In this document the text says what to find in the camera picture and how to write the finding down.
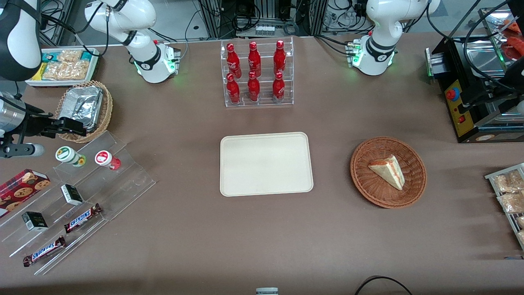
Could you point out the yellow snack pack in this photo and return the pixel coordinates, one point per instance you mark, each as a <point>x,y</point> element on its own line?
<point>41,73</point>

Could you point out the white power strip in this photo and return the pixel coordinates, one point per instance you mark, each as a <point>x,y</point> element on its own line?
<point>265,30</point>

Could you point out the clear acrylic bottle rack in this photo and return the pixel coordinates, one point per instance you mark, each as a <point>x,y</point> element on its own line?
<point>262,102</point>

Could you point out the clear acrylic stepped stand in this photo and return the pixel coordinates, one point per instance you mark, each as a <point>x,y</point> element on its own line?
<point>123,184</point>

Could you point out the snickers bar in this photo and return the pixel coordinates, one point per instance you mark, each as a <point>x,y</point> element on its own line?
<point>44,251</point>
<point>82,218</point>

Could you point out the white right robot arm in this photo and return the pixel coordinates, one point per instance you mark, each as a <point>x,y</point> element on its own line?
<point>18,45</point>

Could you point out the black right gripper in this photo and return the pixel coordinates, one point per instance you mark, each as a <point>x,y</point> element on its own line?
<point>33,124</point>

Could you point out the clear bag of snacks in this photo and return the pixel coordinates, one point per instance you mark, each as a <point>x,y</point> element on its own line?
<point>509,182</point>
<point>511,203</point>

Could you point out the black food warmer machine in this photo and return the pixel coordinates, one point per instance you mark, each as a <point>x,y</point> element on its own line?
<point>470,110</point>

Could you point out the round brown wicker basket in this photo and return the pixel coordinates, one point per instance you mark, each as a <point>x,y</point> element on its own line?
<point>368,188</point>

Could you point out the red cookie box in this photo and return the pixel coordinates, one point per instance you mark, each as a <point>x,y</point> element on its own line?
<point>20,190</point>

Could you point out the beige plastic tray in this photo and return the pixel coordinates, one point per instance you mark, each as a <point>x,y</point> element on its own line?
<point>266,164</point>

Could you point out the clear bag of crackers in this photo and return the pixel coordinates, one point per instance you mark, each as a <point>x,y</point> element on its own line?
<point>67,69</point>

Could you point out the aluminium foil tray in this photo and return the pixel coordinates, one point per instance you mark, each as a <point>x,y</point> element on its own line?
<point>82,104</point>

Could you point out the red cola bottle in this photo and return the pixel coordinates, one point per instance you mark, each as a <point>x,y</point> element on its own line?
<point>253,88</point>
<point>279,57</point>
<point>278,88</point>
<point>233,90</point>
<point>233,59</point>
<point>254,59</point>

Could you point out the wrapped triangle sandwich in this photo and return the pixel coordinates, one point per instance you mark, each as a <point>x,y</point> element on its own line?
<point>389,170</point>

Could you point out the white snack bin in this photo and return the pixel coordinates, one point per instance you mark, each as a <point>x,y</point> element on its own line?
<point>96,65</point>

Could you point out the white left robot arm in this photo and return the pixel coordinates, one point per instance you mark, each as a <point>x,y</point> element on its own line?
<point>380,49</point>

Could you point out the light wicker basket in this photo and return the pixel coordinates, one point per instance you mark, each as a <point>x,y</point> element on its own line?
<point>107,110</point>

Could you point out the red gum bottle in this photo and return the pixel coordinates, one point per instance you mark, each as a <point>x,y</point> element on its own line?
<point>107,159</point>

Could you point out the red emergency stop button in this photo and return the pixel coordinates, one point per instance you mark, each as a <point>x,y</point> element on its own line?
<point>452,94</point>

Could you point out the small black box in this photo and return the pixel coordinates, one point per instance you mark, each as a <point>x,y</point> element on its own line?
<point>35,221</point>
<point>71,195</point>

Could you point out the green gum bottle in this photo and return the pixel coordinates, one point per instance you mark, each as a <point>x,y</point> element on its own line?
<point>69,155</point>

